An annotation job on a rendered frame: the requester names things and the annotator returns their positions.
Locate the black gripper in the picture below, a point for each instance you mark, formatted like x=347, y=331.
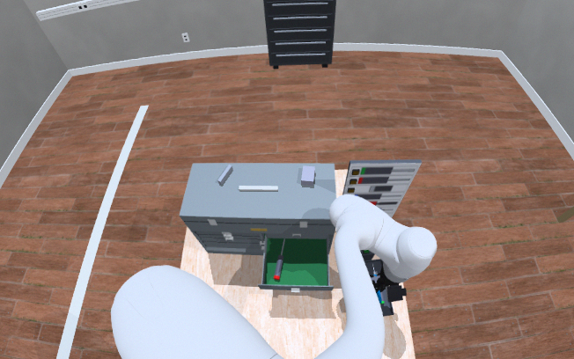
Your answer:
x=378, y=279

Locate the hex screwdriver with red band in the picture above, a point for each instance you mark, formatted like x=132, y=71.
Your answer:
x=279, y=264

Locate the pale blue block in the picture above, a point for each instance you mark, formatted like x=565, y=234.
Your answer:
x=307, y=175

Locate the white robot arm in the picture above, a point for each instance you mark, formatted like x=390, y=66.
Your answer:
x=164, y=312

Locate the grey rectangular bar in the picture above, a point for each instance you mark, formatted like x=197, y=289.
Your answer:
x=225, y=174

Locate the grey tool chest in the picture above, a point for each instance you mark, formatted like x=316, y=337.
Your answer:
x=265, y=198

